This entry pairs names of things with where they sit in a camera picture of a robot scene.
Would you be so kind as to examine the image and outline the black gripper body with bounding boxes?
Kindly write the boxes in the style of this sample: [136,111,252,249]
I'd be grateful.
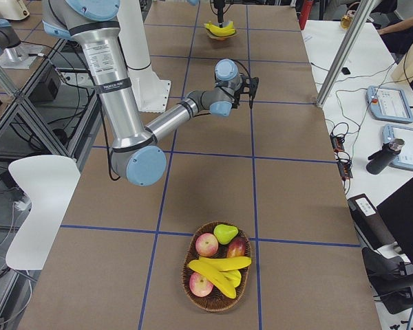
[240,76,259,95]
[212,0,226,10]

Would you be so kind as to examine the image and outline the yellow banana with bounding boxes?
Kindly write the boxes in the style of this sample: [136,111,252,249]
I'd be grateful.
[211,21,236,36]
[204,21,237,38]
[188,260,237,299]
[221,269,242,288]
[200,256,252,272]

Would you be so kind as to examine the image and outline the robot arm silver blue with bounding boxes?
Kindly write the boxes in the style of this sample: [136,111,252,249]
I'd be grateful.
[42,1,259,186]

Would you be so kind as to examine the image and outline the grey square plate orange rim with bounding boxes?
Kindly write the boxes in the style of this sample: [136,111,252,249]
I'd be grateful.
[206,30,238,41]

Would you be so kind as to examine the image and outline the brown wicker fruit basket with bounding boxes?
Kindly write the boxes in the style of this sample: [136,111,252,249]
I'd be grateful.
[182,221,252,312]

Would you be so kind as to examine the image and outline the brown paper table cover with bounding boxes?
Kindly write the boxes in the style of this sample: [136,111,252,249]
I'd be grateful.
[19,2,380,329]

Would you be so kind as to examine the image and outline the blue teach pendant far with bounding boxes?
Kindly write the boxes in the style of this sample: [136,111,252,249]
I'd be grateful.
[366,85,413,124]

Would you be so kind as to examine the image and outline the blue teach pendant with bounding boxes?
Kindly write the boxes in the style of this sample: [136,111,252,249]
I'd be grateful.
[382,124,413,171]
[366,85,413,124]

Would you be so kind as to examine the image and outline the green pear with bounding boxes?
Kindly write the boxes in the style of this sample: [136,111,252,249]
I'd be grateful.
[213,223,239,245]

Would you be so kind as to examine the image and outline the dark red apple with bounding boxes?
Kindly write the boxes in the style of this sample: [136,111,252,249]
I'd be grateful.
[226,236,246,258]

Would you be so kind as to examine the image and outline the pink apple upper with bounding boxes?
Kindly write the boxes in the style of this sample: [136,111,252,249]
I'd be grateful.
[195,233,219,257]

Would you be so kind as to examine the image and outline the pink apple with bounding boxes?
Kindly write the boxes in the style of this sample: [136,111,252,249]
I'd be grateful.
[189,272,214,298]
[195,233,219,257]

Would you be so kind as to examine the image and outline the blue teach pendant near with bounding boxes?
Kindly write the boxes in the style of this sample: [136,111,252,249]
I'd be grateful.
[382,124,413,171]

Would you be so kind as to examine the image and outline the black monitor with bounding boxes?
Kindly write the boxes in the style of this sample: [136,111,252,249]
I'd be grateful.
[377,178,413,264]

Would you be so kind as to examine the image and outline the pink apple lower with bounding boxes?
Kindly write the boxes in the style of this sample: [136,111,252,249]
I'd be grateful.
[189,272,214,298]

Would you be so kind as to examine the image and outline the white chair back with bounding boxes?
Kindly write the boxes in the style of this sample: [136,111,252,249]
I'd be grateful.
[6,155,81,271]

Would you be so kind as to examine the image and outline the grey metal frame post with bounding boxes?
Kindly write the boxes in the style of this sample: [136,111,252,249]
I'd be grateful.
[316,0,375,108]

